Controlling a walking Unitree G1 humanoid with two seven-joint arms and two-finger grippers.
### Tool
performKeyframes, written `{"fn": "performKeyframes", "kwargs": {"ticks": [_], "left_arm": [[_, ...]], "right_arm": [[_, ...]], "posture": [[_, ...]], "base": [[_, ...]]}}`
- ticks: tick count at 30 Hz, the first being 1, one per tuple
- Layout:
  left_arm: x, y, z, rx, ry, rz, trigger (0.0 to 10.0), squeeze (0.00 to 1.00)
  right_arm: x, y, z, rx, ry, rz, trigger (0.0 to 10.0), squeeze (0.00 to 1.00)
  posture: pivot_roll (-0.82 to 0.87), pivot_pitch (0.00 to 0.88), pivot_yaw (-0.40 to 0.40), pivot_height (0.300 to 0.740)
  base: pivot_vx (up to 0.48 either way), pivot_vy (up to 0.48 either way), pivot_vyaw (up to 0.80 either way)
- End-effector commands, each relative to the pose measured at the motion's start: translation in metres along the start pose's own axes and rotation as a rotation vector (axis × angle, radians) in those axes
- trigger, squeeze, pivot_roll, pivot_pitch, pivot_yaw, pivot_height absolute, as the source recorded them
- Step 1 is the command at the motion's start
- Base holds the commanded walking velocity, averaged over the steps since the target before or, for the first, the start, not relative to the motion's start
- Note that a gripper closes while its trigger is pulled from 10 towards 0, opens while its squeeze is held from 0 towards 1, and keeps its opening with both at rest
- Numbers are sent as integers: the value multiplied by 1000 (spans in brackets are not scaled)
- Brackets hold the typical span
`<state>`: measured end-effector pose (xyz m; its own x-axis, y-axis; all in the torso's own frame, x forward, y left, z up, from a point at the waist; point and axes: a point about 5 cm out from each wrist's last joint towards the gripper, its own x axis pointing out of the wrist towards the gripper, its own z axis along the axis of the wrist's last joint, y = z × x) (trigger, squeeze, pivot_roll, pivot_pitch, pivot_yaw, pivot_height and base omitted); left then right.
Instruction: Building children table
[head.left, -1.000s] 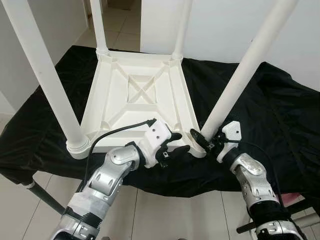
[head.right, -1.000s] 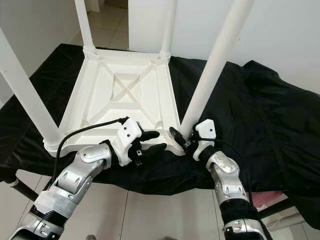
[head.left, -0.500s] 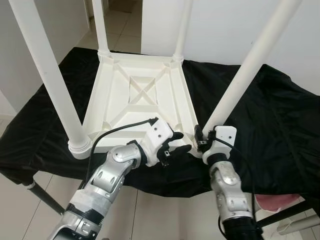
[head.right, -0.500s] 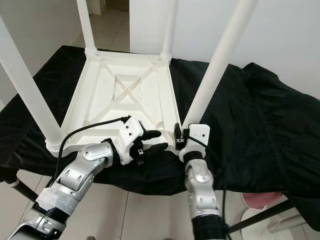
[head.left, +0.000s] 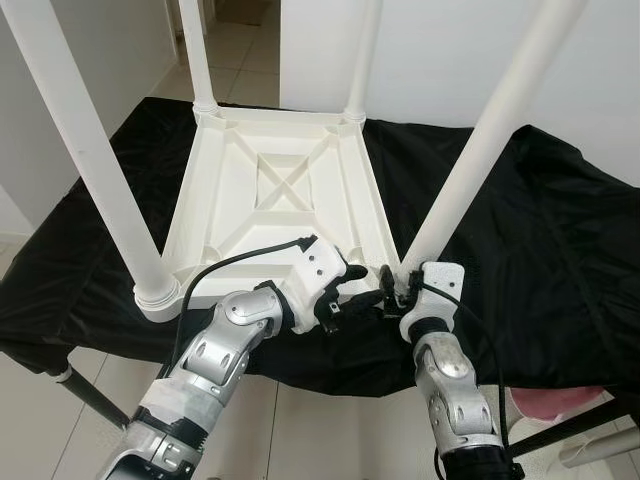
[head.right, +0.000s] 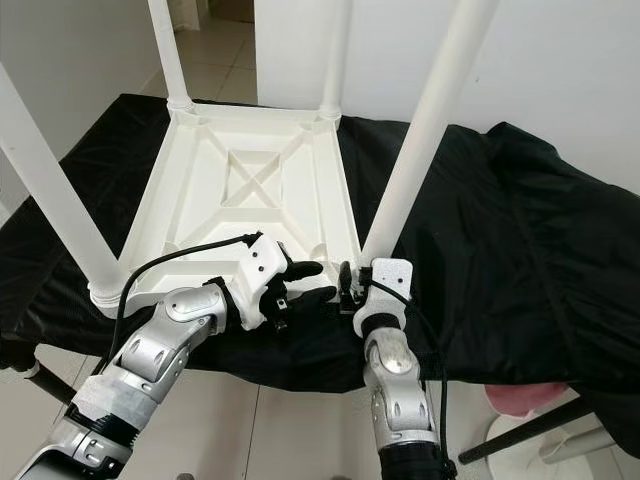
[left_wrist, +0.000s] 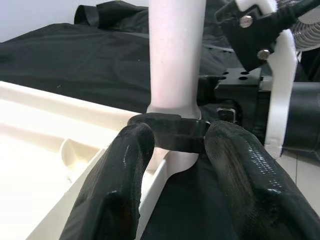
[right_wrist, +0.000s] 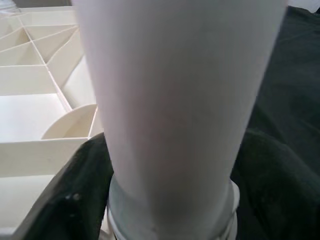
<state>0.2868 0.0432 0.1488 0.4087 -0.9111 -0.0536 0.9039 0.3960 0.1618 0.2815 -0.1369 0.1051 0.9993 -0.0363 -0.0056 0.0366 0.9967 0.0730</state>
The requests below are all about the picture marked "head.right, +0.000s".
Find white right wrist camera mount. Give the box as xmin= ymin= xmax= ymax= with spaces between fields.
xmin=352 ymin=258 xmax=413 ymax=336

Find white round floor base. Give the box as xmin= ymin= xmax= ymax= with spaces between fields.
xmin=485 ymin=415 xmax=640 ymax=480

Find black table cloth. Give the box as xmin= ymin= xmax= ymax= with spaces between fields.
xmin=0 ymin=93 xmax=640 ymax=456

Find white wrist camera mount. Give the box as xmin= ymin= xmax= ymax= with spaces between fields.
xmin=225 ymin=232 xmax=291 ymax=331
xmin=352 ymin=258 xmax=413 ymax=336

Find pink cushion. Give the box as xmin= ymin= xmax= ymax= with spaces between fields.
xmin=485 ymin=382 xmax=571 ymax=416

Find white plastic table leg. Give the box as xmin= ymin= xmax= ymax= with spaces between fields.
xmin=0 ymin=65 xmax=131 ymax=316
xmin=318 ymin=0 xmax=354 ymax=116
xmin=148 ymin=0 xmax=193 ymax=113
xmin=360 ymin=0 xmax=501 ymax=266

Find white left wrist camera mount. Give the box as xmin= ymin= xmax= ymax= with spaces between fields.
xmin=225 ymin=232 xmax=291 ymax=331

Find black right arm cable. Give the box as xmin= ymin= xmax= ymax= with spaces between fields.
xmin=370 ymin=280 xmax=451 ymax=461

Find white plastic pipe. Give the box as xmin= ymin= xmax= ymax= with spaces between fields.
xmin=540 ymin=430 xmax=616 ymax=463

